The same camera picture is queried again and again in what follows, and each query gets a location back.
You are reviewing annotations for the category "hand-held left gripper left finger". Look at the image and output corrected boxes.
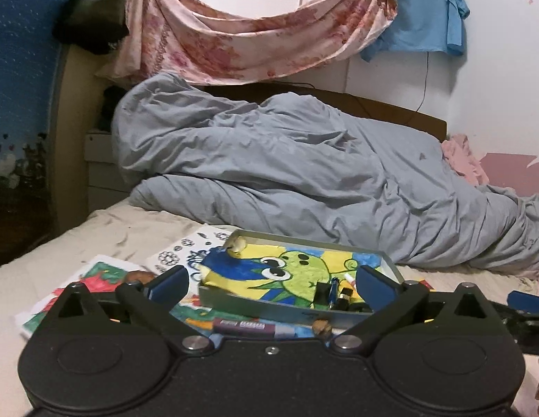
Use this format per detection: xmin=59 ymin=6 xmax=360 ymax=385
xmin=42 ymin=265 xmax=216 ymax=353

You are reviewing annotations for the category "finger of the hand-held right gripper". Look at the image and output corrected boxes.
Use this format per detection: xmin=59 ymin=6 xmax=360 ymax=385
xmin=487 ymin=291 xmax=539 ymax=320

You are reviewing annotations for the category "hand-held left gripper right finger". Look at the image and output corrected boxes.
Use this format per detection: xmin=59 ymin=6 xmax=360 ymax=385
xmin=328 ymin=265 xmax=499 ymax=355

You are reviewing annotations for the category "grey metal tin tray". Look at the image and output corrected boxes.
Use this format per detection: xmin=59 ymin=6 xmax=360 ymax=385
xmin=197 ymin=229 xmax=406 ymax=327

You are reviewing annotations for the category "flower outline drawing sheet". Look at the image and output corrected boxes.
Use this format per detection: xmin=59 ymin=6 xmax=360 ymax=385
xmin=147 ymin=224 xmax=237 ymax=279

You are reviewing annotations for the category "colourful crayon drawing sheet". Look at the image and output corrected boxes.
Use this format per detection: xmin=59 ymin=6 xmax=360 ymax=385
xmin=15 ymin=255 xmax=436 ymax=345

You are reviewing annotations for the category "beige bed sheet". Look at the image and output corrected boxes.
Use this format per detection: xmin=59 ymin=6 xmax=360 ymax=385
xmin=0 ymin=195 xmax=539 ymax=417

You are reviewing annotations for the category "purple tube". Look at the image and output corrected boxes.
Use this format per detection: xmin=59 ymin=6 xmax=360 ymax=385
xmin=212 ymin=317 xmax=297 ymax=338

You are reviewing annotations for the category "cartoon frog drawing sheet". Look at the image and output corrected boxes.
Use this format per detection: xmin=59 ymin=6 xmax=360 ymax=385
xmin=201 ymin=243 xmax=388 ymax=309

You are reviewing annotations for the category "pink pillow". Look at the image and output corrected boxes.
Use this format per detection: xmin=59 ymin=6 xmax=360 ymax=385
xmin=480 ymin=152 xmax=539 ymax=197

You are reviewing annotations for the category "grey bedside table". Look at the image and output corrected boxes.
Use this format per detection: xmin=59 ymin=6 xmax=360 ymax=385
xmin=84 ymin=132 xmax=133 ymax=193

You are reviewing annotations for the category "grey duvet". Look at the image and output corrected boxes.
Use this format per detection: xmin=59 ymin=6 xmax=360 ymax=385
xmin=111 ymin=72 xmax=539 ymax=275

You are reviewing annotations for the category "pink crumpled cloth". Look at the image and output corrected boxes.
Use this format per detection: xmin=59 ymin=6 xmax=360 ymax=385
xmin=440 ymin=134 xmax=491 ymax=187

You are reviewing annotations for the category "brown wooden headboard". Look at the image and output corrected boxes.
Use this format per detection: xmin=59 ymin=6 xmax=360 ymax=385
xmin=203 ymin=82 xmax=448 ymax=143

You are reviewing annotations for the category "beige curved wooden panel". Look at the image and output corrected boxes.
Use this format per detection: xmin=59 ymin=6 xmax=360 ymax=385
xmin=47 ymin=43 xmax=105 ymax=237

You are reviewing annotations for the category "pink floral cloth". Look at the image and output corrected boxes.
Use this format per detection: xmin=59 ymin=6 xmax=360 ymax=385
xmin=96 ymin=0 xmax=399 ymax=87

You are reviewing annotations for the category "blue shirt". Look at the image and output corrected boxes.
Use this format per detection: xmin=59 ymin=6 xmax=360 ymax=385
xmin=360 ymin=0 xmax=471 ymax=63

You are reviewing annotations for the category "black bag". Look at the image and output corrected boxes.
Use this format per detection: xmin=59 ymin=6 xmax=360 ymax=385
xmin=51 ymin=0 xmax=130 ymax=56

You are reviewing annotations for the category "black cable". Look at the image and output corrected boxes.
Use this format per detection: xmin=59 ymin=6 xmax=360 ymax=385
xmin=352 ymin=50 xmax=431 ymax=118

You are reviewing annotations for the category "blue printed wall poster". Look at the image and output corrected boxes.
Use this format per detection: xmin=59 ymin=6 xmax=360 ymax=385
xmin=0 ymin=0 xmax=98 ymax=272

